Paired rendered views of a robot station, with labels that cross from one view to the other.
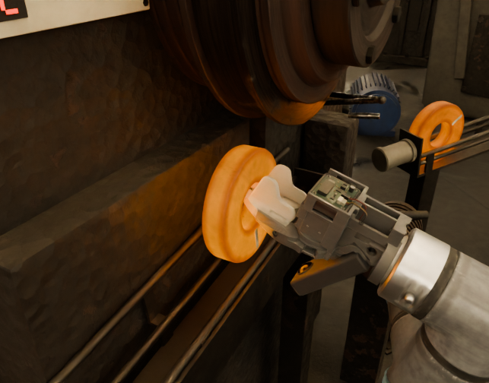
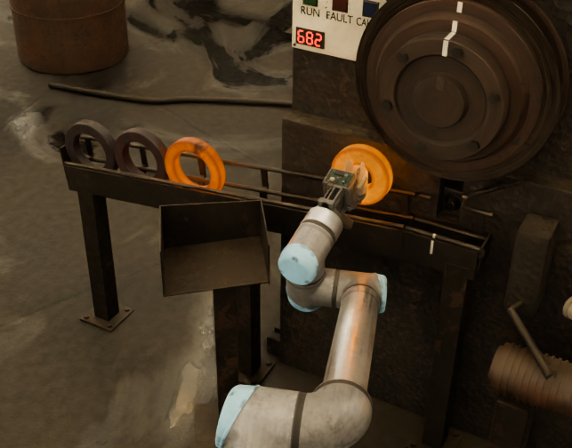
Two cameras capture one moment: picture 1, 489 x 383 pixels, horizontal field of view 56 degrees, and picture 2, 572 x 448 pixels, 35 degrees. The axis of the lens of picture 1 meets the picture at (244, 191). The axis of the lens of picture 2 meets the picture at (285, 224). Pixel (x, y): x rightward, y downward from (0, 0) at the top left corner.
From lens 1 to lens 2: 2.11 m
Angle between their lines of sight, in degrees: 72
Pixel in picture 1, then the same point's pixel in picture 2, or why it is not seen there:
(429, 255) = (312, 213)
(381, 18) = (459, 140)
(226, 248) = not seen: hidden behind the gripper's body
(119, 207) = (329, 132)
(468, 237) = not seen: outside the picture
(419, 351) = not seen: hidden behind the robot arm
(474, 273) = (306, 228)
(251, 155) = (359, 149)
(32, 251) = (292, 119)
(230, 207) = (337, 161)
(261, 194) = (348, 167)
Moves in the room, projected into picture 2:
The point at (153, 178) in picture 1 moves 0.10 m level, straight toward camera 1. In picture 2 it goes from (352, 136) to (314, 140)
